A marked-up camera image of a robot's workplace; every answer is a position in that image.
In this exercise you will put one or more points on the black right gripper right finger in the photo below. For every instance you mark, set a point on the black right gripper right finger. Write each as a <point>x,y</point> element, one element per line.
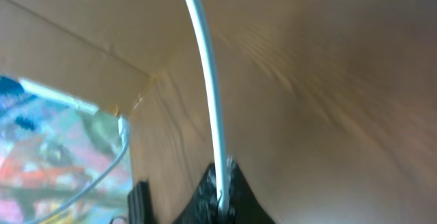
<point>244,207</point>

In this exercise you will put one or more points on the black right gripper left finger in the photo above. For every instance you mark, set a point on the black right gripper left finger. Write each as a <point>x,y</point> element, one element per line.
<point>203,205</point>

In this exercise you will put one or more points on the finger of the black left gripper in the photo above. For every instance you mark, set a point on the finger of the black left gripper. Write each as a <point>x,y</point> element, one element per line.
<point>140,204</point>

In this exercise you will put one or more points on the cardboard box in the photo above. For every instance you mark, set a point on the cardboard box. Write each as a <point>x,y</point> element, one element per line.
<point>104,51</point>

